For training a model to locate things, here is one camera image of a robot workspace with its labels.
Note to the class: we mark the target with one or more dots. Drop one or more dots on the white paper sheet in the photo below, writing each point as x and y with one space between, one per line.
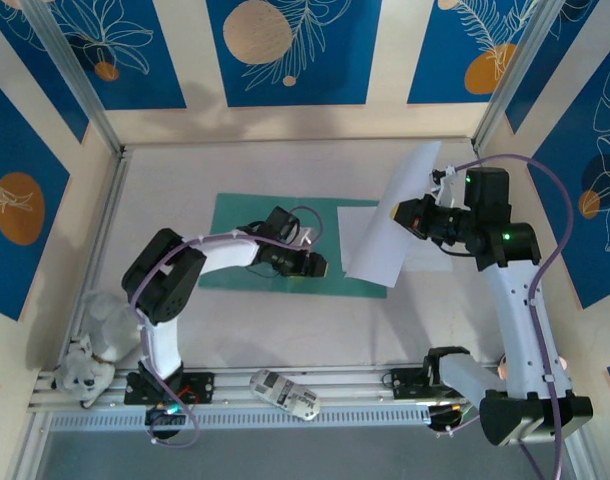
352 235
385 250

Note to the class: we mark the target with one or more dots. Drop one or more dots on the green paper folder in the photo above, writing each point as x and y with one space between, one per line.
235 225

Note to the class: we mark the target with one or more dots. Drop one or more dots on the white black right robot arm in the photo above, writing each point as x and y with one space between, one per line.
525 325

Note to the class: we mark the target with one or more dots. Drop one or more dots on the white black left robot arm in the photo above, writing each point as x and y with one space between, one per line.
160 345

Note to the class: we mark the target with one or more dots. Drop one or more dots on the crumpled printed silver pouch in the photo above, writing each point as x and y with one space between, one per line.
285 395

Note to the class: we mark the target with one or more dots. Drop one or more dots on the white plush dog toy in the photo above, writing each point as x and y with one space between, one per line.
82 375

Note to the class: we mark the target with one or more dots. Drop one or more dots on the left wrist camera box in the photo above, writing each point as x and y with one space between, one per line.
306 236

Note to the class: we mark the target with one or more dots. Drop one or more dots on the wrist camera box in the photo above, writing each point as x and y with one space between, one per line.
446 187
306 236

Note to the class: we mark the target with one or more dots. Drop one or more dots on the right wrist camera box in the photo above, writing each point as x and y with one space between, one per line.
446 187

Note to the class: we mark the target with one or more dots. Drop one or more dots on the aluminium mounting rail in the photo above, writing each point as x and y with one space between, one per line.
345 387

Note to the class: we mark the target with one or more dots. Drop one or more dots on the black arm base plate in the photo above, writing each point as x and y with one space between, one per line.
407 385
200 387

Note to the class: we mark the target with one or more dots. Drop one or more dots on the aluminium frame post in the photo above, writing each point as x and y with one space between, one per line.
522 75
76 75

